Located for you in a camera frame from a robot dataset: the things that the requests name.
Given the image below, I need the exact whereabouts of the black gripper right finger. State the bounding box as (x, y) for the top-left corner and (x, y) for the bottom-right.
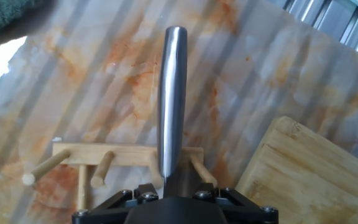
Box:
(193, 183), (279, 224)

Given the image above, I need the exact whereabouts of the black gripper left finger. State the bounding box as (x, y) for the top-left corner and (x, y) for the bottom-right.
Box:
(71, 182), (160, 224)

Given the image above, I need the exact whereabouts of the steel cleaver knife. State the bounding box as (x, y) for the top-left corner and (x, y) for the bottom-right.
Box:
(157, 26), (188, 198)

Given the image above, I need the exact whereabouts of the dark sleeved forearm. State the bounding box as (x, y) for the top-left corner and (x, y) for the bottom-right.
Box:
(0, 0), (55, 44)

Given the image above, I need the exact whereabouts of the wooden peg rack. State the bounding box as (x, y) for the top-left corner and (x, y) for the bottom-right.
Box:
(22, 142), (219, 212)

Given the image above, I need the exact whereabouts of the wooden cutting board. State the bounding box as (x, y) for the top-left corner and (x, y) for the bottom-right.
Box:
(235, 116), (358, 224)

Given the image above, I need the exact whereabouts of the orange marble pattern mat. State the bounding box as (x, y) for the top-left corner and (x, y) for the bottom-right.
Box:
(0, 0), (358, 224)

